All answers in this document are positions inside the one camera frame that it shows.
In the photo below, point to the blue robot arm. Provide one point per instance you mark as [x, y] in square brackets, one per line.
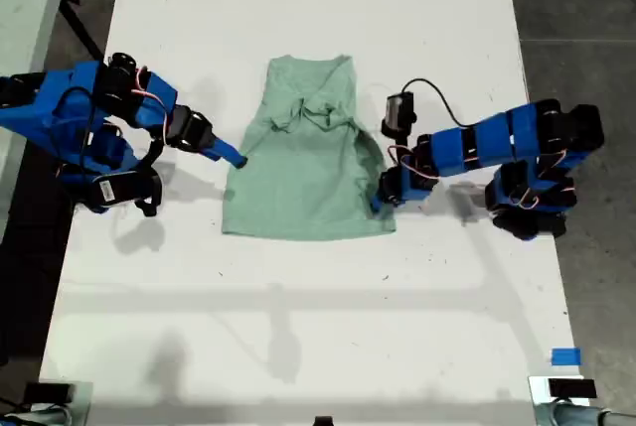
[497, 138]
[59, 98]

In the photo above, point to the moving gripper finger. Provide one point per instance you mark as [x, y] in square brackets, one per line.
[383, 206]
[228, 153]

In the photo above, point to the pale green T-shirt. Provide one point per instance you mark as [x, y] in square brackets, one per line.
[298, 187]

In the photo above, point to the pale teal fixture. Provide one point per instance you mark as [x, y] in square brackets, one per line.
[571, 416]
[35, 417]

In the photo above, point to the small black block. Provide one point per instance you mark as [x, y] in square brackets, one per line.
[323, 421]

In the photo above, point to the grey metal plate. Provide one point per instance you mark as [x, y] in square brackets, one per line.
[539, 391]
[82, 403]

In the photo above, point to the blue tape strip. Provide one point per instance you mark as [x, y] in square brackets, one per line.
[566, 356]

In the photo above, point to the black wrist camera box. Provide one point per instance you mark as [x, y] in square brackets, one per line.
[114, 190]
[400, 110]

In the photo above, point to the small black box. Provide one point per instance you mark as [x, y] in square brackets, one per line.
[47, 392]
[571, 387]

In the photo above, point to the black diagonal strut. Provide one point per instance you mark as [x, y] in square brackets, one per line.
[82, 29]

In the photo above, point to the black camera stalk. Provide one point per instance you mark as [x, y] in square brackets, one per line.
[403, 142]
[151, 197]

